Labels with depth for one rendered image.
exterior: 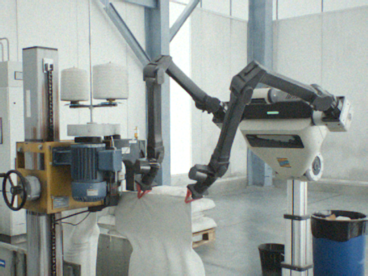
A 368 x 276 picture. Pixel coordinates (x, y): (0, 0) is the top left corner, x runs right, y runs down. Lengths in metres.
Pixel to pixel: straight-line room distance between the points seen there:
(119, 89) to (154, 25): 6.42
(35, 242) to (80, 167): 0.43
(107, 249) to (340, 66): 8.09
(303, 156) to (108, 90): 0.96
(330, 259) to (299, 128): 2.12
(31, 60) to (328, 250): 2.86
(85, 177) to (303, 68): 9.02
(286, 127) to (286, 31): 8.84
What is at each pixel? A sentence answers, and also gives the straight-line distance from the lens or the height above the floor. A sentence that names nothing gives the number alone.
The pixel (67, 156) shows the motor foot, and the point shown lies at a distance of 2.24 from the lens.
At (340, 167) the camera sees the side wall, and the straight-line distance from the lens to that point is 10.55.
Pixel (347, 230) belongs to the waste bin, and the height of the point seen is 0.57.
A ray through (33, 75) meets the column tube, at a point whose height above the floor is 1.63.
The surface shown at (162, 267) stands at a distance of 2.32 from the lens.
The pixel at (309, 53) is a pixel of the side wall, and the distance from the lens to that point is 10.86.
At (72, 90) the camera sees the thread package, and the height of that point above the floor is 1.58.
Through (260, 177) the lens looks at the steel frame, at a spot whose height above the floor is 0.22.
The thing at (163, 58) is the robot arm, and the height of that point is 1.71.
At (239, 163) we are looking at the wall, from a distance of 10.83.
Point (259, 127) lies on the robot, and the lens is 2.46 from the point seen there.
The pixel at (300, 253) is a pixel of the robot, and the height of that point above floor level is 0.76.
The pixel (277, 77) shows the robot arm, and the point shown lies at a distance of 1.99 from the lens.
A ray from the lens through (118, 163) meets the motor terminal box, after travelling 2.17.
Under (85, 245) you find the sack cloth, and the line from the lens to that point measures 2.76.
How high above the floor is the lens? 1.42
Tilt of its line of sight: 3 degrees down
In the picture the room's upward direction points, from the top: 1 degrees counter-clockwise
